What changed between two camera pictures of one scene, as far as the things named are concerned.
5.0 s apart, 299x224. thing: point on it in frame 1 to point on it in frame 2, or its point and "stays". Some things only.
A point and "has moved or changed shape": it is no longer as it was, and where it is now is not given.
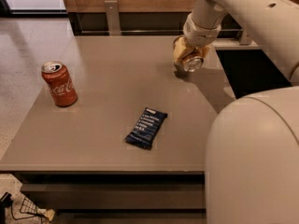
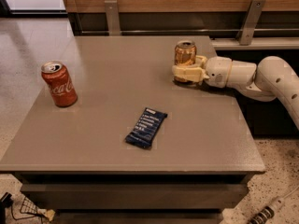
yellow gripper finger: (203, 50) to (200, 60)
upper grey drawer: (119, 196) stays
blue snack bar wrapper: (147, 129) stays
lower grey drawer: (129, 217) stays
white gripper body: (198, 34) to (217, 70)
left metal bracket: (113, 18) stays
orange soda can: (190, 63) has moved or changed shape
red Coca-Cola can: (62, 88) stays
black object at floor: (6, 202) stays
